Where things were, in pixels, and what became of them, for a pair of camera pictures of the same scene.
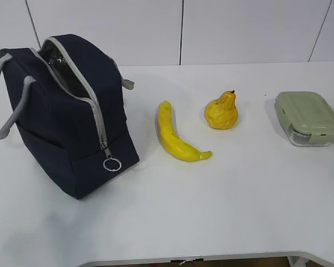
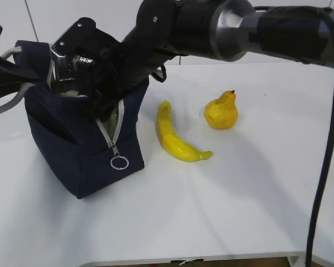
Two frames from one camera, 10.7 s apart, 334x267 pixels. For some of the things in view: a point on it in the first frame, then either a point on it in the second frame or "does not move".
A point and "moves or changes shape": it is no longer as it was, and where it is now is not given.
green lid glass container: [307, 118] -> [109, 122]
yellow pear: [222, 113] does not move
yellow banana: [171, 141] does not move
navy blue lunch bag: [69, 99] moves or changes shape
